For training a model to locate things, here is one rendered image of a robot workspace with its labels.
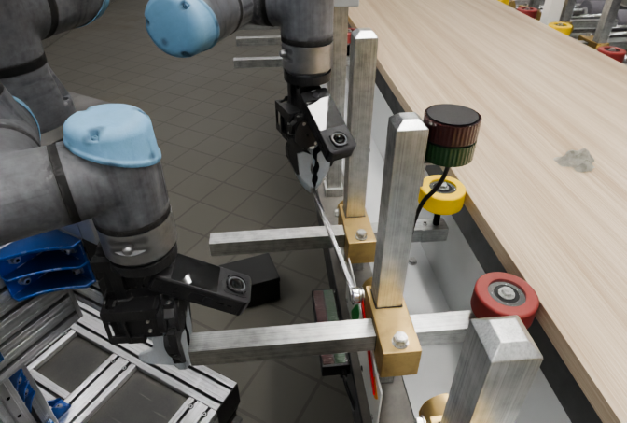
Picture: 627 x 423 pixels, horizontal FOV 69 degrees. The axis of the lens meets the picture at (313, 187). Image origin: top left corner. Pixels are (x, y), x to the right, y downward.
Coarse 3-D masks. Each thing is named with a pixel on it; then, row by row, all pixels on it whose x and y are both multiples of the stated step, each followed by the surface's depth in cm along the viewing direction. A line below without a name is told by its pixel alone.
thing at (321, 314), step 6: (318, 294) 87; (318, 300) 86; (318, 306) 84; (324, 306) 84; (318, 312) 83; (324, 312) 83; (318, 318) 82; (324, 318) 82; (330, 354) 76; (324, 360) 75; (330, 360) 75
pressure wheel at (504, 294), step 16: (496, 272) 63; (480, 288) 60; (496, 288) 61; (512, 288) 61; (528, 288) 60; (480, 304) 59; (496, 304) 58; (512, 304) 58; (528, 304) 58; (528, 320) 58
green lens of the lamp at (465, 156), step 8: (432, 144) 49; (472, 144) 49; (432, 152) 49; (440, 152) 48; (448, 152) 48; (456, 152) 48; (464, 152) 48; (472, 152) 49; (432, 160) 49; (440, 160) 49; (448, 160) 49; (456, 160) 49; (464, 160) 49
